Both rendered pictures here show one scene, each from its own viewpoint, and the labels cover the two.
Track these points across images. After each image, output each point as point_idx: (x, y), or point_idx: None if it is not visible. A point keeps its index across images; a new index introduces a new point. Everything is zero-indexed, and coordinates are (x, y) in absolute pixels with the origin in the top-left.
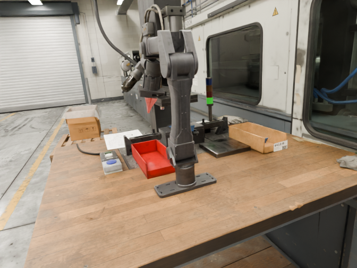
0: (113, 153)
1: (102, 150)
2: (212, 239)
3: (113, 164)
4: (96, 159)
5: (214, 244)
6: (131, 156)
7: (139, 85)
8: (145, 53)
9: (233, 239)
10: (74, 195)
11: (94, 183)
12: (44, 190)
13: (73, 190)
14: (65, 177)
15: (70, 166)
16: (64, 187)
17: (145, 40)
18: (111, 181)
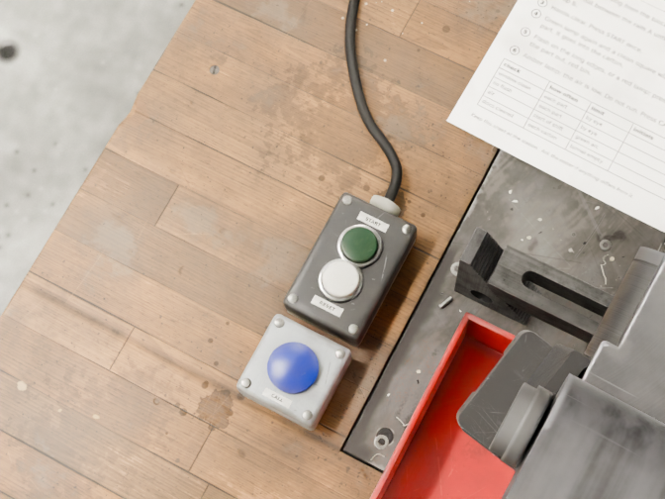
0: (380, 264)
1: (428, 99)
2: None
3: (282, 398)
4: (332, 182)
5: None
6: (460, 321)
7: (534, 346)
8: (522, 457)
9: None
10: (53, 453)
11: (159, 429)
12: (15, 298)
13: (76, 406)
14: (128, 250)
15: (209, 148)
16: (68, 347)
17: (519, 472)
18: (216, 477)
